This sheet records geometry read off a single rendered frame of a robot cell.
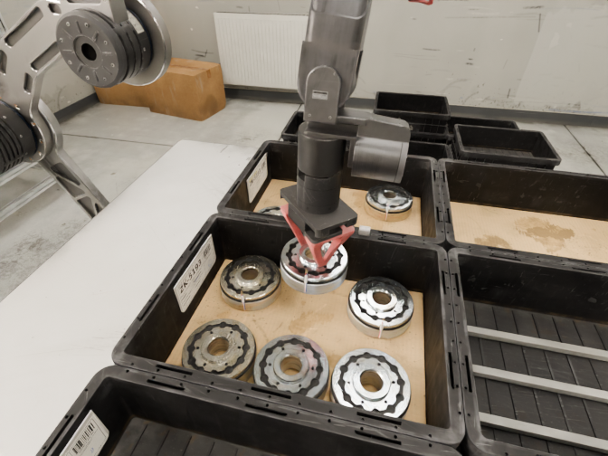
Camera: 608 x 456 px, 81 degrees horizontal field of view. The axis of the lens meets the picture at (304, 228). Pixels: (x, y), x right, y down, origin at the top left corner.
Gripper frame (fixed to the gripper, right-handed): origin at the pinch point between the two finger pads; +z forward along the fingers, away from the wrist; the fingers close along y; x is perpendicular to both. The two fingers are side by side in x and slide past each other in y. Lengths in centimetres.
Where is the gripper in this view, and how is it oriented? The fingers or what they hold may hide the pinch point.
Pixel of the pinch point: (313, 251)
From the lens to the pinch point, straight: 54.2
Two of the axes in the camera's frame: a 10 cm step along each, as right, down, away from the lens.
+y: -5.1, -5.7, 6.5
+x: -8.6, 3.0, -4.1
